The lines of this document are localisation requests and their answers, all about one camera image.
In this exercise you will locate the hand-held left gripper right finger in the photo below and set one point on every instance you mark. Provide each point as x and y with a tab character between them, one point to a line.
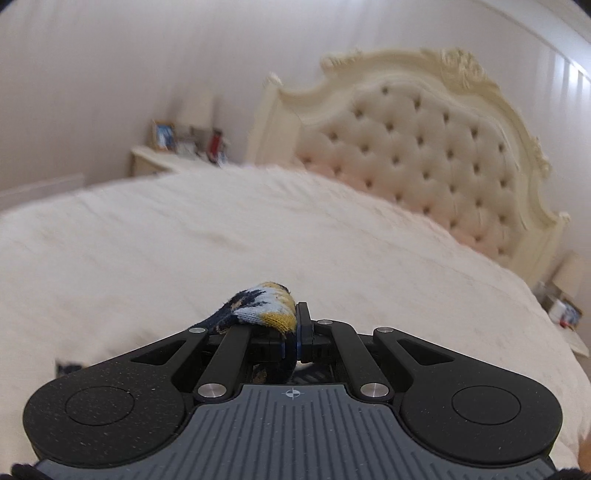
304	323

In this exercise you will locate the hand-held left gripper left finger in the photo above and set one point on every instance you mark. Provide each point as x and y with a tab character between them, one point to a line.
231	355

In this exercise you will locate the navy yellow patterned knit sweater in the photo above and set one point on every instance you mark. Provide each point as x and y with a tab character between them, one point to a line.
270	307

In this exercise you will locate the bed with cream bedspread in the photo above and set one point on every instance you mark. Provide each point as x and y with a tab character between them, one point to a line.
184	240

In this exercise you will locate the cream tufted headboard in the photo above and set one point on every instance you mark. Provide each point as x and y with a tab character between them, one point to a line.
415	152

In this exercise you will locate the framed photo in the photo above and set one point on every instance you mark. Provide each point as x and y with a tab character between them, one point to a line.
163	136

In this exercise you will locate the cream table lamp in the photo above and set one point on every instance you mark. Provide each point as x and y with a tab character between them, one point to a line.
572	274
196	110

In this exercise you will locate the white printed box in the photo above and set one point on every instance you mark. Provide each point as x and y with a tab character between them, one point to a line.
564	314

